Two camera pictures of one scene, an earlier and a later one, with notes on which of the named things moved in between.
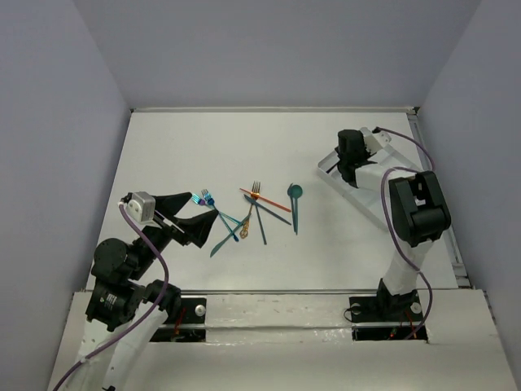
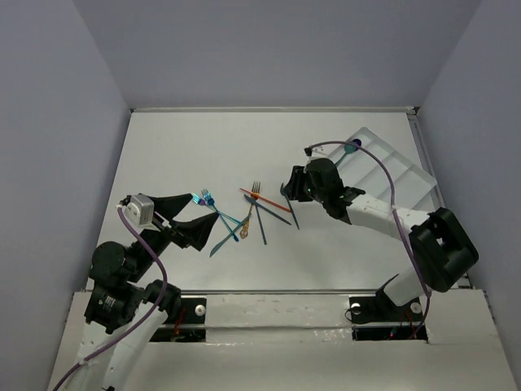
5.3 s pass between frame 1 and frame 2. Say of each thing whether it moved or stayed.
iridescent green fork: stayed
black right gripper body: moved
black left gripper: stayed
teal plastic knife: stayed
